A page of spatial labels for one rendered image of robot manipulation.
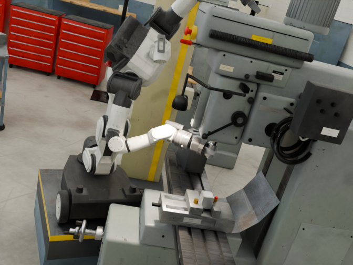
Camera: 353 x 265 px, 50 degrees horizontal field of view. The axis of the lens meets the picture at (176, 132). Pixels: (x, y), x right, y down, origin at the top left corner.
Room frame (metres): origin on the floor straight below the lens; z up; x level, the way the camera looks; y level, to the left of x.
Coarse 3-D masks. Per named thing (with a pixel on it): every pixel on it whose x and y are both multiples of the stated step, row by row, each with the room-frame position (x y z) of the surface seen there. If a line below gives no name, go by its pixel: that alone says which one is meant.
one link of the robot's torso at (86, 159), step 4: (88, 148) 2.39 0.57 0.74; (92, 148) 2.41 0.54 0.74; (96, 148) 2.41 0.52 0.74; (84, 152) 2.37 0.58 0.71; (88, 152) 2.33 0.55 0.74; (92, 152) 2.39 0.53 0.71; (84, 156) 2.35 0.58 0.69; (88, 156) 2.29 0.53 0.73; (84, 160) 2.33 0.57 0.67; (88, 160) 2.26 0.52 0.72; (84, 164) 2.32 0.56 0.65; (88, 164) 2.24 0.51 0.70; (116, 164) 2.34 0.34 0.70; (88, 168) 2.24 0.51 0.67
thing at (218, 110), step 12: (216, 84) 1.64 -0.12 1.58; (228, 84) 1.64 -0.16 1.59; (252, 84) 1.66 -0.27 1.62; (216, 96) 1.63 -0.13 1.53; (228, 96) 1.64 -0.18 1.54; (240, 96) 1.65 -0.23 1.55; (252, 96) 1.66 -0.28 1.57; (216, 108) 1.63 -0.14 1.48; (228, 108) 1.64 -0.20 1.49; (240, 108) 1.65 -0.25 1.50; (204, 120) 1.65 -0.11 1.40; (216, 120) 1.64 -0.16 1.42; (228, 120) 1.65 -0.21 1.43; (204, 132) 1.64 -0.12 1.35; (216, 132) 1.64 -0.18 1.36; (228, 132) 1.65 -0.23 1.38; (240, 132) 1.66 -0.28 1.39; (228, 144) 1.67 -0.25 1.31
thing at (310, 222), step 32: (352, 128) 1.62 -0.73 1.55; (320, 160) 1.60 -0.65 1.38; (352, 160) 1.62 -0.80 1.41; (288, 192) 1.62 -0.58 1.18; (320, 192) 1.61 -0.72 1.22; (352, 192) 1.64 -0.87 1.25; (256, 224) 1.80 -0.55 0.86; (288, 224) 1.59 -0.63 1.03; (320, 224) 1.62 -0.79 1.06; (352, 224) 1.65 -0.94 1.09; (256, 256) 1.67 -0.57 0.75; (288, 256) 1.60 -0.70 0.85; (320, 256) 1.63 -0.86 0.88; (352, 256) 1.67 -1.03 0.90
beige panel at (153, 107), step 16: (160, 0) 3.38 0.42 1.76; (192, 16) 3.43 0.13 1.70; (176, 32) 3.42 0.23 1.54; (176, 48) 3.42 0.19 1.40; (192, 48) 3.45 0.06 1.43; (176, 64) 3.42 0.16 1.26; (160, 80) 3.41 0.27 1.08; (176, 80) 3.43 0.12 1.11; (144, 96) 3.39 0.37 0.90; (160, 96) 3.41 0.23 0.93; (144, 112) 3.39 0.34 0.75; (160, 112) 3.42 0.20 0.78; (176, 112) 3.45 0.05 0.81; (144, 128) 3.40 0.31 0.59; (160, 144) 3.43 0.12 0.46; (128, 160) 3.38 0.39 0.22; (144, 160) 3.41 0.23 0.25; (160, 160) 3.44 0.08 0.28; (128, 176) 3.39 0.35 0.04; (144, 176) 3.42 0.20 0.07; (160, 176) 3.59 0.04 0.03
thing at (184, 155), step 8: (184, 128) 2.23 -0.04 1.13; (192, 128) 2.23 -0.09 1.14; (200, 136) 2.13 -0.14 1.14; (184, 152) 2.09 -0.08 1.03; (192, 152) 2.03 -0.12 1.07; (184, 160) 2.06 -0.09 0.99; (192, 160) 2.03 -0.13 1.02; (200, 160) 2.04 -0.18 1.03; (184, 168) 2.02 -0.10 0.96; (192, 168) 2.03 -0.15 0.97; (200, 168) 2.05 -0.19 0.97
